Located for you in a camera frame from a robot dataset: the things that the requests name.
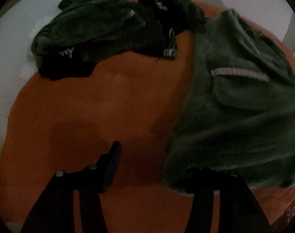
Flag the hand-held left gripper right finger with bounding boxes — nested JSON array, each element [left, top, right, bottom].
[[184, 167, 274, 233]]

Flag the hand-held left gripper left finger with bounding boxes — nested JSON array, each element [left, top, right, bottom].
[[20, 141, 122, 233]]

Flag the green fleece jacket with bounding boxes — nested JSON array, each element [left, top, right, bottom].
[[159, 0, 295, 196]]

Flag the orange bed blanket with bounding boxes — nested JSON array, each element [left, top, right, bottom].
[[0, 0, 295, 233]]

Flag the black printed garment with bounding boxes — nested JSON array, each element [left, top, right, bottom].
[[38, 0, 180, 81]]

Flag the green fleece pants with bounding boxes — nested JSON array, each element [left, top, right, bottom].
[[32, 0, 148, 63]]

